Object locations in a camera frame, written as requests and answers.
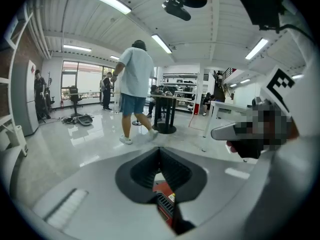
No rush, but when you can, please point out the black framed window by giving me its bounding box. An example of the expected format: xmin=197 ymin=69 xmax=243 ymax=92
xmin=61 ymin=60 xmax=116 ymax=102

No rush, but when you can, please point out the person's white shirt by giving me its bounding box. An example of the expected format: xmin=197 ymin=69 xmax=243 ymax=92
xmin=279 ymin=16 xmax=320 ymax=140

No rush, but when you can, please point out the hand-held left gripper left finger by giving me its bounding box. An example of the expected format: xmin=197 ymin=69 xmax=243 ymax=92
xmin=17 ymin=146 xmax=176 ymax=240

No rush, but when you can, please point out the white ceiling pipe bundle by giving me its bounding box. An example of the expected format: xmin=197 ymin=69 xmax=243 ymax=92
xmin=27 ymin=6 xmax=52 ymax=60

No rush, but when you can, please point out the black clamped device box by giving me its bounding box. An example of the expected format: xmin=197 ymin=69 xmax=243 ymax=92
xmin=237 ymin=0 xmax=287 ymax=34

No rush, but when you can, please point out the white support column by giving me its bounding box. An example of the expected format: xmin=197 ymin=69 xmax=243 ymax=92
xmin=198 ymin=63 xmax=206 ymax=115

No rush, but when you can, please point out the white storage shelving unit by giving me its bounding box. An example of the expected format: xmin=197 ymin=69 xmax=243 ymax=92
xmin=161 ymin=72 xmax=201 ymax=114

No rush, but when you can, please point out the black head-mounted camera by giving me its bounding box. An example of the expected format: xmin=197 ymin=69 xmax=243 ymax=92
xmin=161 ymin=0 xmax=192 ymax=22

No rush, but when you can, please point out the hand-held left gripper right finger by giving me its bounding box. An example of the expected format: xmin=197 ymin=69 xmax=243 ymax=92
xmin=159 ymin=146 xmax=256 ymax=240

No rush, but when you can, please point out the grey plastic seat shell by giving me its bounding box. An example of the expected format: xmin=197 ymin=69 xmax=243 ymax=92
xmin=77 ymin=114 xmax=94 ymax=127

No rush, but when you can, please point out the dark staircase with railing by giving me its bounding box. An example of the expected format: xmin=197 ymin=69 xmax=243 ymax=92
xmin=212 ymin=67 xmax=237 ymax=102

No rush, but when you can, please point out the white shelf rack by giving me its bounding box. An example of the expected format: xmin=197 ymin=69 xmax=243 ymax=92
xmin=0 ymin=8 xmax=35 ymax=157

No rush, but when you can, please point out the light wooden long table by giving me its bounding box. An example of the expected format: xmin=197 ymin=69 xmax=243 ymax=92
xmin=109 ymin=90 xmax=123 ymax=114

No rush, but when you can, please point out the round beige table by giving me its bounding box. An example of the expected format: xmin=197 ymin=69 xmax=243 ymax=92
xmin=149 ymin=93 xmax=186 ymax=135

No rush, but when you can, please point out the black office chair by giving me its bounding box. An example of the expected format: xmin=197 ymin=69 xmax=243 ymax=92
xmin=69 ymin=85 xmax=84 ymax=117

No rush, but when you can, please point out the black device cable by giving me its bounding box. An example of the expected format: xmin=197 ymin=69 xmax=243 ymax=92
xmin=277 ymin=23 xmax=315 ymax=44

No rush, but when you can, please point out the small white appliance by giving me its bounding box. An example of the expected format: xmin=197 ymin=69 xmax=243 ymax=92
xmin=5 ymin=125 xmax=28 ymax=157

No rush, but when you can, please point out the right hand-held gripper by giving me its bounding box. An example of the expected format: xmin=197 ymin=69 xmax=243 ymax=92
xmin=211 ymin=65 xmax=305 ymax=160

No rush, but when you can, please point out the grey refrigerator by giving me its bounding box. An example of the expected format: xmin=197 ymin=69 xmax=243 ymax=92
xmin=11 ymin=60 xmax=41 ymax=137

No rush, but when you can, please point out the white rectangular table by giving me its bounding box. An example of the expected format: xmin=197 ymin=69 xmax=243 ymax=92
xmin=201 ymin=100 xmax=253 ymax=153

